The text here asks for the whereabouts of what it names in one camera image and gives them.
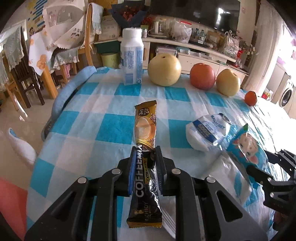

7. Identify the white mesh food cover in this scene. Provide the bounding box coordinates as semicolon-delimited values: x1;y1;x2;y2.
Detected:
43;0;88;49

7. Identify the blue folded towel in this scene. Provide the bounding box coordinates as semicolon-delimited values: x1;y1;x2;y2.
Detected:
41;66;96;141

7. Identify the white tv cabinet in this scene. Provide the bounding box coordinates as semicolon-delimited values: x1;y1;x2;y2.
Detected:
142;37;248;81

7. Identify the right yellow pear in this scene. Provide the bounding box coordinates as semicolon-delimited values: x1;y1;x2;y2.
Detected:
216;69;240;97

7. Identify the red apple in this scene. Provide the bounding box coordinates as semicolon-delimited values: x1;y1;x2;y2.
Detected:
190;63;216;90

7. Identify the gold black coffee mix sachet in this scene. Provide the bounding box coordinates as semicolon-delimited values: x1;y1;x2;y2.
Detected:
126;100;162;228

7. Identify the blue checkered tablecloth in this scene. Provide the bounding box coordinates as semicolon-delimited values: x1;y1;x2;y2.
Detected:
26;66;292;241

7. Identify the yellow pear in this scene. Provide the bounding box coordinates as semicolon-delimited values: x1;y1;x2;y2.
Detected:
147;53;182;87
216;69;240;97

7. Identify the small orange tangerine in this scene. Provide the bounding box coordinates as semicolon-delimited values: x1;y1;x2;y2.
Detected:
244;91;257;106

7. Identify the white washing machine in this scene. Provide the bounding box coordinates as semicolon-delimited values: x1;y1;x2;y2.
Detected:
271;73;295;113

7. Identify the wooden dining chair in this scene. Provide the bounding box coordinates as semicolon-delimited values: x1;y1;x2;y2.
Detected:
54;2;104;84

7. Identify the green waste bin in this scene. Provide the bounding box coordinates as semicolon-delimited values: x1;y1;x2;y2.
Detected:
101;53;119;69

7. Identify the dark wooden chair with cover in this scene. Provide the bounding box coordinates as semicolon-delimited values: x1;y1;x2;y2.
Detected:
3;26;45;110

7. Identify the white grey foil bag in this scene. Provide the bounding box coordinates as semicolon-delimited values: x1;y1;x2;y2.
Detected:
162;151;253;239

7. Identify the pink plastic trash bucket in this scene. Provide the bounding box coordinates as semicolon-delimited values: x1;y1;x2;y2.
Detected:
1;178;28;240

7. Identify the white milk bottle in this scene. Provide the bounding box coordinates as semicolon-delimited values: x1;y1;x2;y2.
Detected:
120;28;144;85

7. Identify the left yellow pear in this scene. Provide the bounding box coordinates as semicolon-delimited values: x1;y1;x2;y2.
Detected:
147;53;182;87

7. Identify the blue cartoon snack packet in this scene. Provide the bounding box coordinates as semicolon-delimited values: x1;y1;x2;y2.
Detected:
226;123;267;170

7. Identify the dining table with white cloth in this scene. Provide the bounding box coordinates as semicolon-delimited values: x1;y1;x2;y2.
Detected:
29;28;58;99

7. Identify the pink storage box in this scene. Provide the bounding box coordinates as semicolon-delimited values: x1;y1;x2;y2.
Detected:
156;45;177;57

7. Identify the white blue plastic bag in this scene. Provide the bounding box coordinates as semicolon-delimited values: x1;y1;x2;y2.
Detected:
186;113;231;152

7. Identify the black flat screen television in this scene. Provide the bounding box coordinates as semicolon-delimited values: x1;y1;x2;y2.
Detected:
151;0;240;32

